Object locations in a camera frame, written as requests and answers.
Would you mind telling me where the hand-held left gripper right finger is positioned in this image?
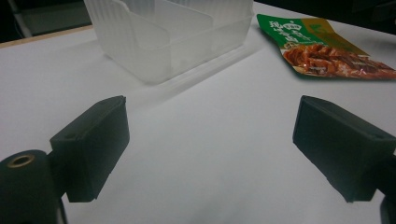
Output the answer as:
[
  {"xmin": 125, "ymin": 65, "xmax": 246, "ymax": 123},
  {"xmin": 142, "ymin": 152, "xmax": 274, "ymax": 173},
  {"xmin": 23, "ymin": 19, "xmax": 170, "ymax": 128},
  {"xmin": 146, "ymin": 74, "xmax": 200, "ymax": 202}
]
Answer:
[{"xmin": 291, "ymin": 94, "xmax": 396, "ymax": 203}]

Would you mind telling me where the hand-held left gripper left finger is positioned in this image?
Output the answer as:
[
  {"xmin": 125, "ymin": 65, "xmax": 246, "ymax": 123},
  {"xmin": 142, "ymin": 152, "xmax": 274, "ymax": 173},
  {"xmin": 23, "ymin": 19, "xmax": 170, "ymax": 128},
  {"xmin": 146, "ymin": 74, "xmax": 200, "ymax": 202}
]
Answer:
[{"xmin": 49, "ymin": 94, "xmax": 131, "ymax": 203}]

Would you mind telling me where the green snack packet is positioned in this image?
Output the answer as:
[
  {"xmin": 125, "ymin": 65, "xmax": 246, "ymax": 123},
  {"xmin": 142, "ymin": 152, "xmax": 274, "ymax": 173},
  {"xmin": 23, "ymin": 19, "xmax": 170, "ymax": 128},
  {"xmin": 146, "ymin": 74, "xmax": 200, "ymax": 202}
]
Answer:
[{"xmin": 256, "ymin": 13, "xmax": 396, "ymax": 80}]

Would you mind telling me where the translucent white plastic storage box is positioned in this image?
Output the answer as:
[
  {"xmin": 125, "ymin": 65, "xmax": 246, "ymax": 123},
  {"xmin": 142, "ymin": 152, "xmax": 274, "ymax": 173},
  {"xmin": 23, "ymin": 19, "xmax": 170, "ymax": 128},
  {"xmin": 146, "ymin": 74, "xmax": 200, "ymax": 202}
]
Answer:
[{"xmin": 83, "ymin": 0, "xmax": 255, "ymax": 85}]

